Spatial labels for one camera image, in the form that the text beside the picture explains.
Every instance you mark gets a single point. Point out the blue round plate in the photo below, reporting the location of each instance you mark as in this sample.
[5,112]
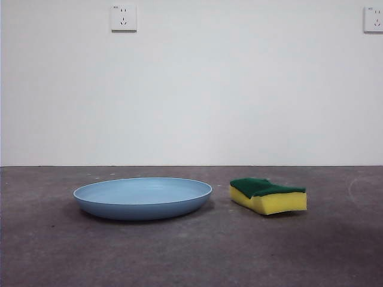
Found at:
[140,197]

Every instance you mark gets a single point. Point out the yellow sponge with green pad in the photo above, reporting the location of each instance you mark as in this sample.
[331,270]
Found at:
[278,203]

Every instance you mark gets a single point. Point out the white wall socket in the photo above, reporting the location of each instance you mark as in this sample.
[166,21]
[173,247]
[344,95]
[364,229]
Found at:
[374,19]
[124,18]

